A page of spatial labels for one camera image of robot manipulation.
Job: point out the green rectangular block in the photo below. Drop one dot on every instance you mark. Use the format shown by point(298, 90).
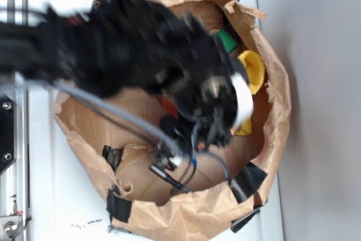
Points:
point(228, 41)

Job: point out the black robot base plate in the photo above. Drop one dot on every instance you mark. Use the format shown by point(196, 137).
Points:
point(7, 133)

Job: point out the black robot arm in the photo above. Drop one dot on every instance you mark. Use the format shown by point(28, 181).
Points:
point(137, 43)

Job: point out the aluminium frame rail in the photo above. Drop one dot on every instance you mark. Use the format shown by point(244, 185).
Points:
point(15, 201)

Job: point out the orange spiral sea shell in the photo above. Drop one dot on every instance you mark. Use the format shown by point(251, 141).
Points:
point(201, 146)

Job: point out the yellow microfiber cloth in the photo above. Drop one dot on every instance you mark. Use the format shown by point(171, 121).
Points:
point(255, 71)

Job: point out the brown paper bag tray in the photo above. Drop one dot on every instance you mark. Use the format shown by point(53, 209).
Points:
point(117, 162)

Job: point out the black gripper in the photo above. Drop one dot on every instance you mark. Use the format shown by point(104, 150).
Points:
point(193, 66)

